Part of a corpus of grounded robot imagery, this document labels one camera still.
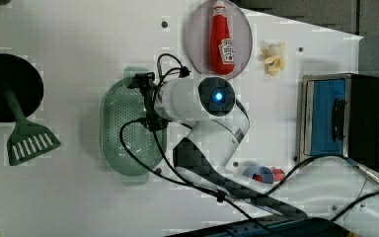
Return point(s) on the red ketchup bottle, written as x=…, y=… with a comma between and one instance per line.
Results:
x=222, y=52

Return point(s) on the black toaster oven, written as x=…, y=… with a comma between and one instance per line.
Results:
x=340, y=116

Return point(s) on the green plastic strainer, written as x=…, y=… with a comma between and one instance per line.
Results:
x=119, y=136

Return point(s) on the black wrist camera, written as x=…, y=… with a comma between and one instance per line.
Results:
x=142, y=80

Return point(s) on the yellow toy banana peel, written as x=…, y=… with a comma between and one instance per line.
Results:
x=274, y=61

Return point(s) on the blue bowl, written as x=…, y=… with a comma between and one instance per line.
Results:
x=263, y=171

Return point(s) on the green slotted spatula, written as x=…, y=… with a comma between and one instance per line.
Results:
x=28, y=139

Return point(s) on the black round pan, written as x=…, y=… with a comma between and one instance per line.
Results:
x=24, y=80

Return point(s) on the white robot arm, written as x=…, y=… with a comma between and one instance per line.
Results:
x=332, y=187

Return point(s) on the red toy fruit in bowl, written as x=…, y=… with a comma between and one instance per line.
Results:
x=258, y=178

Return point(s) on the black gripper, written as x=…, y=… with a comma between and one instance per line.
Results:
x=153, y=121

